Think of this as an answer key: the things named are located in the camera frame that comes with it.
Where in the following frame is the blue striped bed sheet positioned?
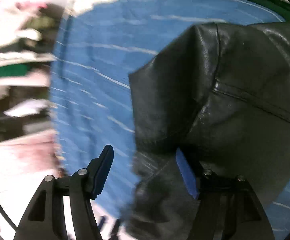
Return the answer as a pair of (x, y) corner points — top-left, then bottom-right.
(50, 0), (288, 230)

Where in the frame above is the black leather jacket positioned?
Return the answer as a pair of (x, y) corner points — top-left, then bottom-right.
(125, 22), (290, 239)

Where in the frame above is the cluttered storage shelf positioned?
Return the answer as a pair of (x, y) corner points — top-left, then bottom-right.
(0, 2), (64, 141)

